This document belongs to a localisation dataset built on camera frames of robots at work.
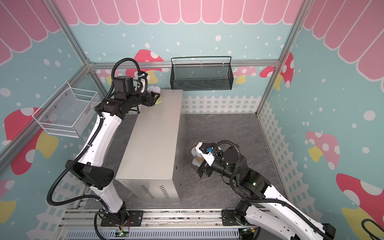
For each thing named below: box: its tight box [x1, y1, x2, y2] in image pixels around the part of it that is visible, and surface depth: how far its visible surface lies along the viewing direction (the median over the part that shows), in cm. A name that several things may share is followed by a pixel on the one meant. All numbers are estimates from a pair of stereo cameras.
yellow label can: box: [191, 147, 205, 167], surface depth 89 cm
